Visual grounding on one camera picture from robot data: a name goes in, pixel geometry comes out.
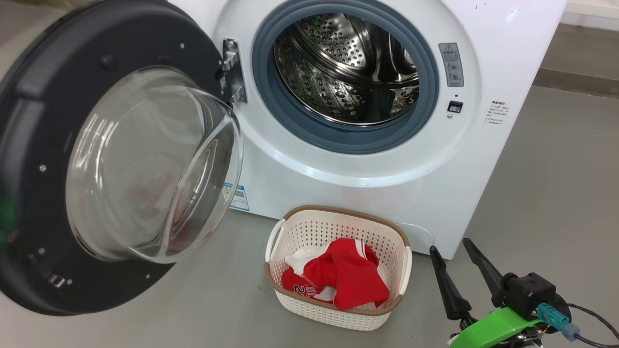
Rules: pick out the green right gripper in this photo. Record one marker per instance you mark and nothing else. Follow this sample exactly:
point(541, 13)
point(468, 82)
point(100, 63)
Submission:
point(488, 331)

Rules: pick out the red and white garment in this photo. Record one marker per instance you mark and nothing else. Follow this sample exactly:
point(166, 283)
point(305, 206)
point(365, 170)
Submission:
point(353, 275)

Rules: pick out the washing machine door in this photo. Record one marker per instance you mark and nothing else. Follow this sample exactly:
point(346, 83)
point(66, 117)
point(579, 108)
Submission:
point(43, 121)

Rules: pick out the round white filter cover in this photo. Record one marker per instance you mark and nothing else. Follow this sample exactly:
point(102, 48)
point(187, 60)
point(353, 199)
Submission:
point(420, 238)

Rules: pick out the grey warning label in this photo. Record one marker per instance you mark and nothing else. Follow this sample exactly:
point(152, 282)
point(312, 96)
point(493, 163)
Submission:
point(451, 65)

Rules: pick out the blue energy label sticker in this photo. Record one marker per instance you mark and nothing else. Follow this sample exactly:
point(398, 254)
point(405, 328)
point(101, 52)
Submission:
point(239, 198)

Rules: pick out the cream perforated basket brown rim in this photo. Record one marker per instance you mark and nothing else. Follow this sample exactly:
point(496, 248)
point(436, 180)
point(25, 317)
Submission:
point(338, 319)

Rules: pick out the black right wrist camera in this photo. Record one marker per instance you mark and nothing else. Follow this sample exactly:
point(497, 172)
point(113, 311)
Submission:
point(529, 292)

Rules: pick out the metal door hinge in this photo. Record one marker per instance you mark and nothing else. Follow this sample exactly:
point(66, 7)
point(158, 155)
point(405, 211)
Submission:
point(234, 72)

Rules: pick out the white front-load washing machine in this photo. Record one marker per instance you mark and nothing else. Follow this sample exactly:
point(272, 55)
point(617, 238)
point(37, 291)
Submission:
point(387, 188)

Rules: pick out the stainless steel perforated drum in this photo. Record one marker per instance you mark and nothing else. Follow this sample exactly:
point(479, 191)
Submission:
point(338, 92)

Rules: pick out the black door latch slot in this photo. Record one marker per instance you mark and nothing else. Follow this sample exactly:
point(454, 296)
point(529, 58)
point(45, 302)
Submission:
point(455, 107)

